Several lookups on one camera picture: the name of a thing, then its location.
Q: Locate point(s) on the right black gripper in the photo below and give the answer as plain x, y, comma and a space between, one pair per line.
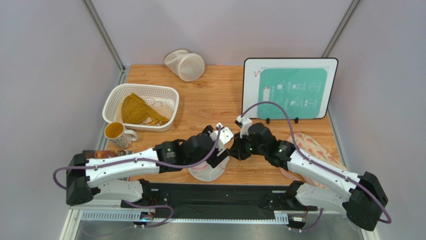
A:
237, 148

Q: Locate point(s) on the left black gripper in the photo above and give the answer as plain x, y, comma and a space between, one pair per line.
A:
216, 159

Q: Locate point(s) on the white mesh laundry bag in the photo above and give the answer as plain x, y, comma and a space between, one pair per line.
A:
206, 173

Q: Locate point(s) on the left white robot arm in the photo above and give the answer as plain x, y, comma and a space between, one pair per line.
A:
103, 178

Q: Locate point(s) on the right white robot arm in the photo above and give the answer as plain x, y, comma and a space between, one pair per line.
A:
360, 197

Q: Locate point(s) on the beige mesh laundry bag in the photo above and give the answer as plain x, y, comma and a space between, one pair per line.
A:
188, 66

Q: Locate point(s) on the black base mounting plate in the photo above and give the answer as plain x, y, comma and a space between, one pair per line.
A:
262, 196

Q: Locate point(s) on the floral pink cloth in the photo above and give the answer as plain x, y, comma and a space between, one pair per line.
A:
312, 147

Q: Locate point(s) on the white plastic basket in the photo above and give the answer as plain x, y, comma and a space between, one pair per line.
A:
163, 94

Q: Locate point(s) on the mustard yellow cloth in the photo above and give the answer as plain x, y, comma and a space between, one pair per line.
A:
134, 111

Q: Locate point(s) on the whiteboard with teal sheet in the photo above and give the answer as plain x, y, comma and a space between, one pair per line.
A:
301, 87

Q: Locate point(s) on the patterned ceramic mug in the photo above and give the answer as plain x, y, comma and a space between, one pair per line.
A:
119, 135

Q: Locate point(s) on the dark brown book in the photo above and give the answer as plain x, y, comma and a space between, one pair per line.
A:
103, 154

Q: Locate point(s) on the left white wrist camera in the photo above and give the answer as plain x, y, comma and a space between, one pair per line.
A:
223, 134

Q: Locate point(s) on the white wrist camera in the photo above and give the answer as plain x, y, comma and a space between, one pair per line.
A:
223, 134
244, 123

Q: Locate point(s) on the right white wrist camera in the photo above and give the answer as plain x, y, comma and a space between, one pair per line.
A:
244, 123

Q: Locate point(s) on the aluminium slotted rail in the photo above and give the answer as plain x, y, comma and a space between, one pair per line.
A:
109, 210

